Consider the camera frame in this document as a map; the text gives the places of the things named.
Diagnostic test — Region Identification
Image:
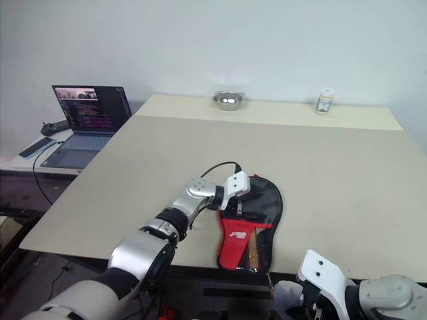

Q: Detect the small white jar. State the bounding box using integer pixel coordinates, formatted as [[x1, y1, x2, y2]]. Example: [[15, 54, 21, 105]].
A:
[[314, 87, 334, 115]]

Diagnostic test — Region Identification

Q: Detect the black mesh zipper bag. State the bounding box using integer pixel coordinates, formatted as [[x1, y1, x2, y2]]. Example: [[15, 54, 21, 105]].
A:
[[216, 173, 284, 273]]

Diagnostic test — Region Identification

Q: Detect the stainless steel bowl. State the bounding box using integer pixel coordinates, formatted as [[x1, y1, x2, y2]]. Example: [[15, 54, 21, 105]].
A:
[[213, 90, 247, 111]]

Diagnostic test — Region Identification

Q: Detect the black metal table frame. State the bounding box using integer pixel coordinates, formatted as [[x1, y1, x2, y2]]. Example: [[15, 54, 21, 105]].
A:
[[163, 263, 273, 291]]

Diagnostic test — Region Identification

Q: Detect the black laptop power cable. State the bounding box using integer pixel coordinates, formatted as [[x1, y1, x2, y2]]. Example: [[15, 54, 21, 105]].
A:
[[32, 141, 64, 205]]

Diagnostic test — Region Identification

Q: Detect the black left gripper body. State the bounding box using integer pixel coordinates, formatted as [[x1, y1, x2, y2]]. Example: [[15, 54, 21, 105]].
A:
[[232, 191, 257, 220]]

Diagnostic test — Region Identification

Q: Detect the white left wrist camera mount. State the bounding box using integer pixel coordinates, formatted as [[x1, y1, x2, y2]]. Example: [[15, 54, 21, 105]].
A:
[[218, 172, 251, 211]]

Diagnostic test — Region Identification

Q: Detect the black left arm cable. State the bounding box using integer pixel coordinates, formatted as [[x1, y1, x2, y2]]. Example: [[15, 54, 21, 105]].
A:
[[199, 161, 243, 179]]

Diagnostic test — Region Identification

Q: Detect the thin black floor cable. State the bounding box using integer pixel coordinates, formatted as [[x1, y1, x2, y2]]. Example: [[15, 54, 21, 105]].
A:
[[49, 259, 73, 301]]

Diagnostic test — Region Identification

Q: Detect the black smartphone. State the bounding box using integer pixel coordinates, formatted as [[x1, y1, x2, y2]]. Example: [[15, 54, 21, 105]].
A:
[[18, 137, 54, 159]]

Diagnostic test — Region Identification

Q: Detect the white side table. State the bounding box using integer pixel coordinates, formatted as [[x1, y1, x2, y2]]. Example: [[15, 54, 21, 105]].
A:
[[9, 128, 84, 176]]

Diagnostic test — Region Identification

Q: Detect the black metal floor rack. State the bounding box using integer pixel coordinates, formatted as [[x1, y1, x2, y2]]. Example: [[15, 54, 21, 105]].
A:
[[0, 203, 44, 254]]

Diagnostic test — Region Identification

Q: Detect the table tennis paddle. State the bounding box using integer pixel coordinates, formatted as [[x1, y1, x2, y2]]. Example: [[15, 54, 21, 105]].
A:
[[245, 228, 268, 271]]

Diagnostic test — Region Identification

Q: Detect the open grey laptop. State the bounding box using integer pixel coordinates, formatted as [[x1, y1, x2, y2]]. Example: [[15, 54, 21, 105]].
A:
[[42, 85, 133, 169]]

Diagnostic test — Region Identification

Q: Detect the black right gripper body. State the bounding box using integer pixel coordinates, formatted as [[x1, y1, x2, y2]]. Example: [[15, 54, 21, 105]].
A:
[[299, 281, 324, 320]]

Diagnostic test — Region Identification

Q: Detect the black handheld controller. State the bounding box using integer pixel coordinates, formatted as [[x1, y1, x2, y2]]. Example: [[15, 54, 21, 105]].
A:
[[40, 120, 70, 136]]

